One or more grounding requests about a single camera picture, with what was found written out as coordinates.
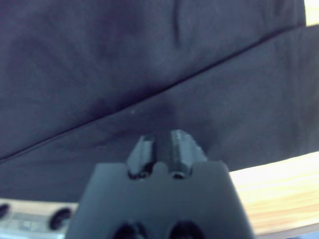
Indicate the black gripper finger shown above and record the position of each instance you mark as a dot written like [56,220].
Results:
[183,154]
[142,156]

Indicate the black t-shirt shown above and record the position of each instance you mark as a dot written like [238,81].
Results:
[124,62]

